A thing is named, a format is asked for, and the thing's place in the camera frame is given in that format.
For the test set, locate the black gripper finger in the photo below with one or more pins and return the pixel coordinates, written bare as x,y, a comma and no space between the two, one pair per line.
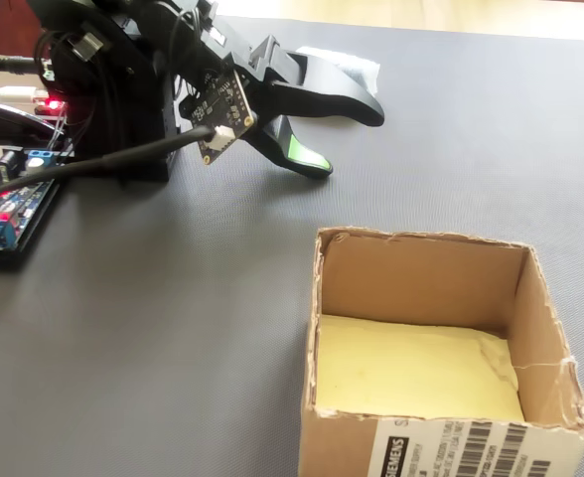
322,94
282,144

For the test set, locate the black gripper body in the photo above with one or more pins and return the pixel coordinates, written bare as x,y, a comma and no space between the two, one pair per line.
252,59

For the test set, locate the light blue cloth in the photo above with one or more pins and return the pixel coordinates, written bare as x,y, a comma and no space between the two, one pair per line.
361,67

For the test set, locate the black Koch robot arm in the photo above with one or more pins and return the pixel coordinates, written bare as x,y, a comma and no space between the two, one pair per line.
133,99

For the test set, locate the open cardboard box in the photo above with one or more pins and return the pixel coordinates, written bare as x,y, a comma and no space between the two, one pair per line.
421,278

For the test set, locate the small red-lit controller board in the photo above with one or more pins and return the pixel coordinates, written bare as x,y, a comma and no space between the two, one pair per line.
51,105

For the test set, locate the grey table mat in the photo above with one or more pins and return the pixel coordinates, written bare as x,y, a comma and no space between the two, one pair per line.
173,323

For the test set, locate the black curved glossy object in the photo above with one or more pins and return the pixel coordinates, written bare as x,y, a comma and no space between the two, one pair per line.
4,124

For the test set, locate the yellow foam pad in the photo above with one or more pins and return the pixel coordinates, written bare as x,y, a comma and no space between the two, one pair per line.
411,367

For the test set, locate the blue circuit board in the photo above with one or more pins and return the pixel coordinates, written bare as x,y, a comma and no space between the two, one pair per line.
19,199

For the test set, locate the electronics controller board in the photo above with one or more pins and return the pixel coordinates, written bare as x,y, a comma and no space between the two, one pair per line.
31,243

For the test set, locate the gripper camera circuit board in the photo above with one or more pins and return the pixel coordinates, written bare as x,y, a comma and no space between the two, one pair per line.
220,109

